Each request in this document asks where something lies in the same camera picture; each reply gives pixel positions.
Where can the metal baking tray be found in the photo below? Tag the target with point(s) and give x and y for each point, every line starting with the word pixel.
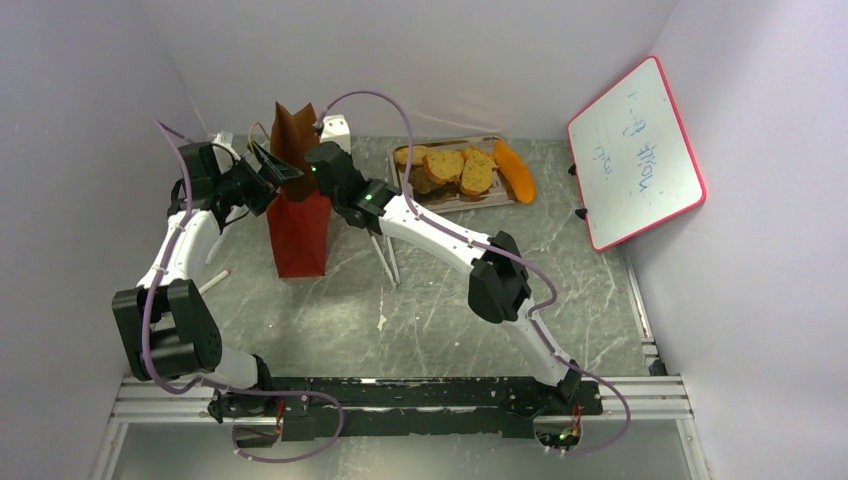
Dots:
pixel 449 198

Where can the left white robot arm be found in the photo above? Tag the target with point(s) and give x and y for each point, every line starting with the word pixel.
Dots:
pixel 166 328

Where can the speckled fake toast slice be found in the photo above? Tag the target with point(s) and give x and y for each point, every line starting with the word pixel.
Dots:
pixel 478 175

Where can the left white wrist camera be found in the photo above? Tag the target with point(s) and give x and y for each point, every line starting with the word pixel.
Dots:
pixel 225 140

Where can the yellow fake bread slice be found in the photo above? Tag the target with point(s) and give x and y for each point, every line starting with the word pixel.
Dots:
pixel 471 151

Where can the brown fake bear cookie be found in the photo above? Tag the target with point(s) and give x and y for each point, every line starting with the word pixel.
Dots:
pixel 420 182

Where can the tan fake bread roll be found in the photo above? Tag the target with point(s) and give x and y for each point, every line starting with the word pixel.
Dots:
pixel 414 155

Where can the red framed whiteboard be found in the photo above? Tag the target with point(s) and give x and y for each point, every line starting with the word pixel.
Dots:
pixel 634 163

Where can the aluminium rail frame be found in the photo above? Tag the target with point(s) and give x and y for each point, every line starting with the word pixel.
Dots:
pixel 353 323

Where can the orange fake bread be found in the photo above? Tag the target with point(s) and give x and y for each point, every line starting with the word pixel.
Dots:
pixel 515 171

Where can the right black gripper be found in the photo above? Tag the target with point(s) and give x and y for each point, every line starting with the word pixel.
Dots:
pixel 320 155

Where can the red brown paper bag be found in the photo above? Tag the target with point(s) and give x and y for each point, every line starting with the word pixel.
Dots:
pixel 298 219

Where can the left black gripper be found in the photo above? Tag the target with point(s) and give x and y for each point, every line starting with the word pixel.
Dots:
pixel 264 189

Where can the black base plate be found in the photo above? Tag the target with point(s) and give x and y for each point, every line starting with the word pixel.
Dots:
pixel 300 409

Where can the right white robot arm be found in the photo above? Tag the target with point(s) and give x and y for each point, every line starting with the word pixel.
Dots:
pixel 498 281

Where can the metal tongs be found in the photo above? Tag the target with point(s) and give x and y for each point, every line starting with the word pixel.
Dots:
pixel 385 252

